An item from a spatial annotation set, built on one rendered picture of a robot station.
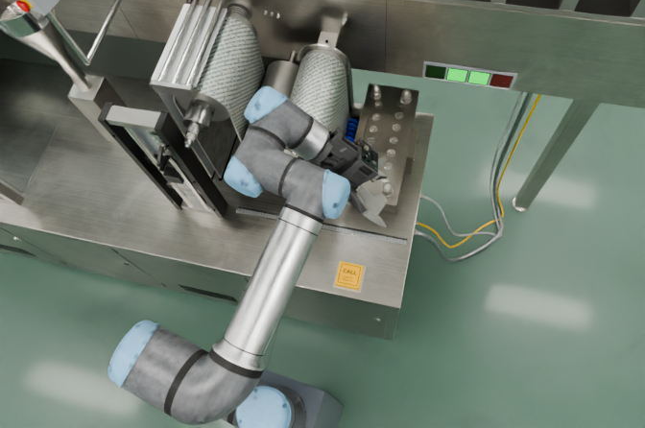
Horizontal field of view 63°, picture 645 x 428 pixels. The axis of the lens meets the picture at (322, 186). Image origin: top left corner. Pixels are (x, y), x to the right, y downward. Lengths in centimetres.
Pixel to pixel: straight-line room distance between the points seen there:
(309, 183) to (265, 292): 19
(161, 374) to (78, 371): 184
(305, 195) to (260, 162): 10
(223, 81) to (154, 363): 69
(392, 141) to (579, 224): 137
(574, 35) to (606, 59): 12
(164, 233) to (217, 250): 19
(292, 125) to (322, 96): 41
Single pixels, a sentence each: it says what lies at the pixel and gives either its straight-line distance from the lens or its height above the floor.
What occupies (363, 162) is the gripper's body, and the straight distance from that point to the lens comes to 100.
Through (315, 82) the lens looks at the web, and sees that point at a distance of 138.
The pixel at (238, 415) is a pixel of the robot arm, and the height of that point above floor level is 113.
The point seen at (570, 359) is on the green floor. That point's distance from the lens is 257.
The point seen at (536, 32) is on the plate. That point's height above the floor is 138.
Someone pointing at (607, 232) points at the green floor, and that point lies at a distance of 279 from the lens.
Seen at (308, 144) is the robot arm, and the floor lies 157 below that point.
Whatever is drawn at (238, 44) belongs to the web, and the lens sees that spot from 140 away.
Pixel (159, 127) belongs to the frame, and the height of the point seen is 144.
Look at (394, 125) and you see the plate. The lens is 163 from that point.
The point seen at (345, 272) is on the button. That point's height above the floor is 92.
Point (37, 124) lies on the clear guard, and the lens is 203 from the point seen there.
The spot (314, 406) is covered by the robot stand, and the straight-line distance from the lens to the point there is 153.
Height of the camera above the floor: 242
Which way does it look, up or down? 64 degrees down
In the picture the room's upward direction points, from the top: 12 degrees counter-clockwise
